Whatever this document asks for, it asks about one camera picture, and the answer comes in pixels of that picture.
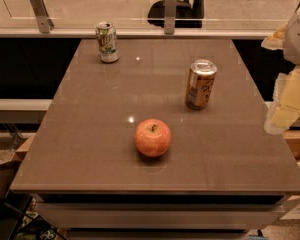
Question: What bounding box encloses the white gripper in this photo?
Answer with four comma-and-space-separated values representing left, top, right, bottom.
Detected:
261, 7, 300, 135

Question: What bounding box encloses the red apple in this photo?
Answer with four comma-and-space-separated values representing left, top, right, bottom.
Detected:
134, 119, 171, 157

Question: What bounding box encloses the orange brown soda can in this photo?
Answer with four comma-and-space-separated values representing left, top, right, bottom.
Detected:
185, 59, 217, 110

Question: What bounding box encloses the green 7up can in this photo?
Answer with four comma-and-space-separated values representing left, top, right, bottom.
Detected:
95, 22, 119, 63

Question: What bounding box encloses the cardboard box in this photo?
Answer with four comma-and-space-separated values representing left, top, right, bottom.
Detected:
283, 130, 300, 159

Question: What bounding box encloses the black office chair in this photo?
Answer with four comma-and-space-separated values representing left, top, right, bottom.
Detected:
148, 0, 205, 28

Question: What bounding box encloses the glass partition panel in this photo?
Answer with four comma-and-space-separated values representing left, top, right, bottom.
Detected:
0, 0, 300, 30

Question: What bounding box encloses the grey drawer cabinet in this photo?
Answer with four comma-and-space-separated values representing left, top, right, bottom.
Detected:
35, 195, 284, 232

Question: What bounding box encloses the middle metal glass bracket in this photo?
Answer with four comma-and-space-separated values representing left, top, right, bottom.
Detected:
164, 0, 177, 35

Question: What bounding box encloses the left metal glass bracket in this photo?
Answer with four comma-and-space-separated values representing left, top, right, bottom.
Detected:
29, 0, 54, 34

